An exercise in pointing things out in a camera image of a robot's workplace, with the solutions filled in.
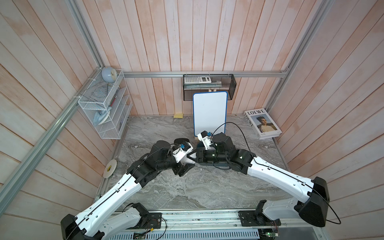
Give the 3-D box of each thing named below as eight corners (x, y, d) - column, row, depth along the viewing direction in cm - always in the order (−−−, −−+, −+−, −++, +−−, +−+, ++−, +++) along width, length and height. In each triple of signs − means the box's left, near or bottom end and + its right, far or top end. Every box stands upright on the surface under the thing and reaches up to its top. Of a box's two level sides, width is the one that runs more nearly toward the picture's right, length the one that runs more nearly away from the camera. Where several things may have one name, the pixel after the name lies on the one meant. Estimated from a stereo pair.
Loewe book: (258, 139, 108) (261, 135, 104) (243, 114, 124) (245, 110, 121) (279, 136, 110) (282, 132, 106) (261, 112, 126) (263, 108, 123)
